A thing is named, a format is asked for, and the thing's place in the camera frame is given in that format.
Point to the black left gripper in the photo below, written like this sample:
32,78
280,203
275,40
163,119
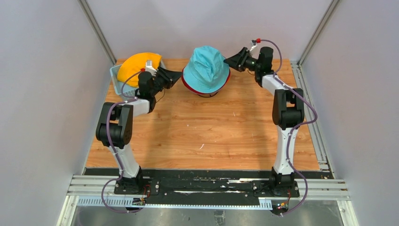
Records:
169,77

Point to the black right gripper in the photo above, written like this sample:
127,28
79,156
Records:
237,61

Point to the red bucket hat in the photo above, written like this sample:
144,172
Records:
190,89

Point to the yellow bucket hat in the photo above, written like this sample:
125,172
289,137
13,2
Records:
136,63

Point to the teal bucket hat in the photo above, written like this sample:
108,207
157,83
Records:
205,70

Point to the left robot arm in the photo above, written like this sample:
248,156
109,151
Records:
115,126

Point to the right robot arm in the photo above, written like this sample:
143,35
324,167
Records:
287,111

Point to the teal plastic basket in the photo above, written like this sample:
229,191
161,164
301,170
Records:
128,90

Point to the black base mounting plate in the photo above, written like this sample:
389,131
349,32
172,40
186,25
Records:
192,187

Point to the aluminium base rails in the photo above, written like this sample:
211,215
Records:
324,202

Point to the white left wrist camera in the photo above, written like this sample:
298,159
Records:
149,68

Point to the aluminium corner frame rail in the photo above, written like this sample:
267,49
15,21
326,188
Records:
320,149

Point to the left aluminium corner rail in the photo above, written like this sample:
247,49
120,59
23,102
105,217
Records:
98,31

